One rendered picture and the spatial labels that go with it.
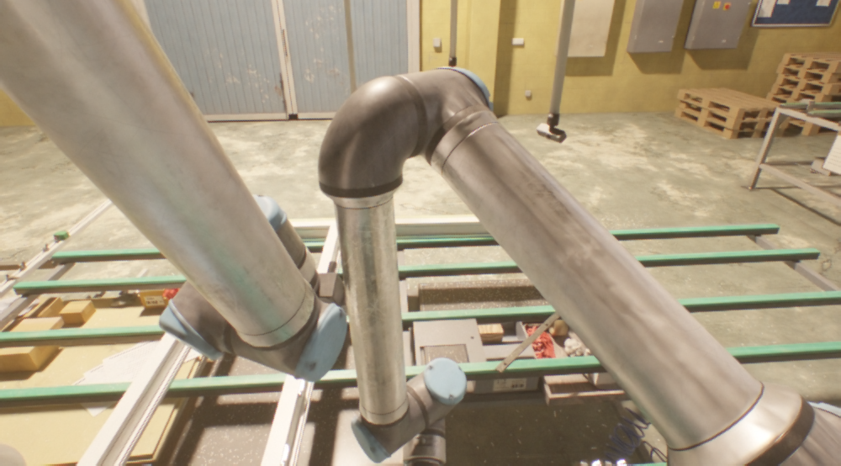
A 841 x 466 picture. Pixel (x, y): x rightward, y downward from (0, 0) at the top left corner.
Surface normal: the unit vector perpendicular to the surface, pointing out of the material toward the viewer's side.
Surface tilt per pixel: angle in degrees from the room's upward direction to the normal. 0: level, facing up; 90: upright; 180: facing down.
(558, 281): 77
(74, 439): 0
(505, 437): 0
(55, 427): 0
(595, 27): 90
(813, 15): 90
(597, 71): 90
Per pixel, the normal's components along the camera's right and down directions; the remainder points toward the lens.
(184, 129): 0.96, 0.07
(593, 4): 0.07, 0.45
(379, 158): 0.46, 0.25
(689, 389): -0.39, -0.19
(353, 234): -0.26, 0.41
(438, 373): 0.32, -0.70
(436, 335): 0.00, -0.89
